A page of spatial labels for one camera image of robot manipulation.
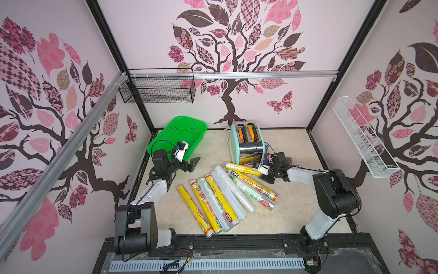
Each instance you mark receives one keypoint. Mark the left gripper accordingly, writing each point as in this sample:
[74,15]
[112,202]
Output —
[190,166]

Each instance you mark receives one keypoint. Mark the short yellow wrap roll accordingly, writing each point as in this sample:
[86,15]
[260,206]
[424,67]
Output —
[243,169]

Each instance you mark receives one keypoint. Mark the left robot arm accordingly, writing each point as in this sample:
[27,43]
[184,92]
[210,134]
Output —
[136,228]

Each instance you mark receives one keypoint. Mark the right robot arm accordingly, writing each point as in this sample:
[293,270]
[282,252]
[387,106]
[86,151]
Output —
[336,197]

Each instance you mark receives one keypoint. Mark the yellow red wrap roll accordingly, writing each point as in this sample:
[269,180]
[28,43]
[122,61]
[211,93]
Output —
[258,187]

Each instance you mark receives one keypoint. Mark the green plastic basket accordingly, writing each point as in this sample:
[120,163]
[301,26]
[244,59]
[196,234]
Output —
[180,129]

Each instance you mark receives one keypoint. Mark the green-label wrap roll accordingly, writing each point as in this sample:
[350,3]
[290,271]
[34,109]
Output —
[255,195]

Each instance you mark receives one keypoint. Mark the clear white-label wrap roll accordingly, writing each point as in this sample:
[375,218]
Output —
[215,205]

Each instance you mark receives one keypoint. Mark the purple Fox's candy bag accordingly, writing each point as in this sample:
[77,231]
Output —
[268,159]

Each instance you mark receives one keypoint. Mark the mint green toaster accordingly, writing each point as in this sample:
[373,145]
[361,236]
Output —
[246,143]

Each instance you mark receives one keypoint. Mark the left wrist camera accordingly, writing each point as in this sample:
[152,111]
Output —
[180,150]

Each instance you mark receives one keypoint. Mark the black wire wall basket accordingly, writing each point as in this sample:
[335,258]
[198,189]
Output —
[162,85]

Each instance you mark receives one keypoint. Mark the white slotted cable duct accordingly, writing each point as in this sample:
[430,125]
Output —
[205,266]

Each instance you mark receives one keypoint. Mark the aluminium rail back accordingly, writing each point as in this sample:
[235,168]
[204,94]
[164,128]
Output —
[242,75]

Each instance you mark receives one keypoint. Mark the aluminium rail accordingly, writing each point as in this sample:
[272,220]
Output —
[242,75]
[27,207]

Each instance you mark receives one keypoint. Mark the white wire wall shelf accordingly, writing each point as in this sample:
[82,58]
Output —
[370,146]

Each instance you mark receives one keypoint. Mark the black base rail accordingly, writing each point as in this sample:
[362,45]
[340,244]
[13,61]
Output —
[284,244]

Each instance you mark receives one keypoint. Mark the aluminium rail left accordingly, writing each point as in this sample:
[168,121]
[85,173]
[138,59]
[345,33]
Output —
[27,207]

